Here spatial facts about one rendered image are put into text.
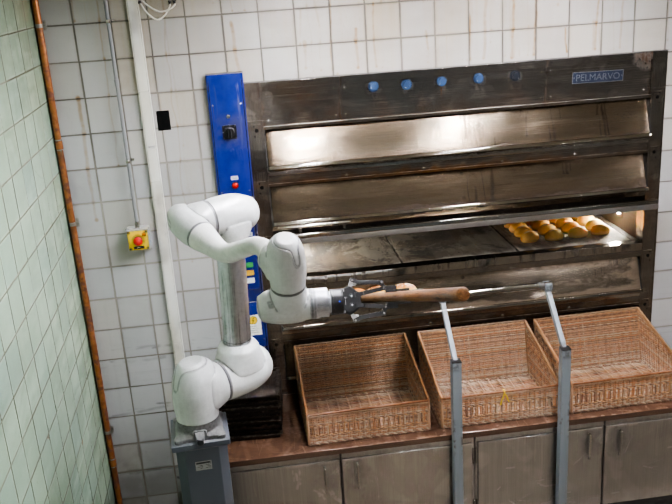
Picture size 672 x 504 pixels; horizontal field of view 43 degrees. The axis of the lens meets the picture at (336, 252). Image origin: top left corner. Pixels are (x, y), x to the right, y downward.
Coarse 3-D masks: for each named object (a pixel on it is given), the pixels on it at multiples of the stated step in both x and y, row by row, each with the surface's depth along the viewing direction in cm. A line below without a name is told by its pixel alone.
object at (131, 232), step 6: (132, 228) 375; (138, 228) 374; (144, 228) 374; (126, 234) 373; (132, 234) 373; (138, 234) 373; (150, 234) 380; (132, 240) 374; (144, 240) 374; (150, 240) 377; (132, 246) 375; (138, 246) 375; (144, 246) 375; (150, 246) 376
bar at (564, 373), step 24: (504, 288) 371; (528, 288) 372; (552, 288) 374; (552, 312) 369; (456, 360) 356; (456, 384) 357; (456, 408) 361; (456, 432) 364; (456, 456) 368; (456, 480) 372
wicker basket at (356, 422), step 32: (320, 352) 405; (352, 352) 407; (384, 352) 409; (320, 384) 406; (352, 384) 408; (416, 384) 391; (320, 416) 365; (352, 416) 367; (384, 416) 369; (416, 416) 385
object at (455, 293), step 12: (444, 288) 186; (456, 288) 173; (372, 300) 300; (384, 300) 272; (396, 300) 249; (408, 300) 229; (420, 300) 212; (432, 300) 198; (444, 300) 185; (456, 300) 174
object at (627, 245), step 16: (624, 240) 419; (480, 256) 410; (496, 256) 408; (512, 256) 408; (528, 256) 409; (544, 256) 410; (560, 256) 411; (576, 256) 412; (320, 272) 402; (336, 272) 401; (352, 272) 400; (368, 272) 401; (384, 272) 402; (400, 272) 403; (416, 272) 404
